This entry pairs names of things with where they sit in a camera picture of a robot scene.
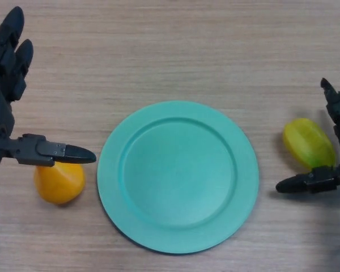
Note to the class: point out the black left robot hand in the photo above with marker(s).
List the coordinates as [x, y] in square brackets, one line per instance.
[3, 113]

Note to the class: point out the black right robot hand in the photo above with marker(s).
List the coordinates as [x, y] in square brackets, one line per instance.
[331, 170]

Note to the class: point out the yellow starfruit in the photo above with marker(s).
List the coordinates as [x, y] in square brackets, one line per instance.
[309, 143]

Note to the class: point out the green round plate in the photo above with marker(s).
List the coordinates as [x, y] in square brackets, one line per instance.
[178, 178]

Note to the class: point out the orange pear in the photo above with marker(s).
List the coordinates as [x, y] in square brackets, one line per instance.
[59, 184]

